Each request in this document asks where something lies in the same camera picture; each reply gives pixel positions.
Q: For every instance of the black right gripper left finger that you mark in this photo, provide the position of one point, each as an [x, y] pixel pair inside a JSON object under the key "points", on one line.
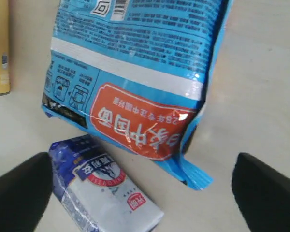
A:
{"points": [[25, 193]]}

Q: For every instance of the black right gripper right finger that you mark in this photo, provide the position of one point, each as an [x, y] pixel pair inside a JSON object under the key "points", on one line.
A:
{"points": [[262, 195]]}

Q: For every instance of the blue white milk carton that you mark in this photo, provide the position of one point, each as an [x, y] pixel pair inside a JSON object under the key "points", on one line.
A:
{"points": [[96, 192]]}

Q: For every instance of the blue noodle packet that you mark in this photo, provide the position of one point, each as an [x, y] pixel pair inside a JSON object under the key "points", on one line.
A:
{"points": [[136, 74]]}

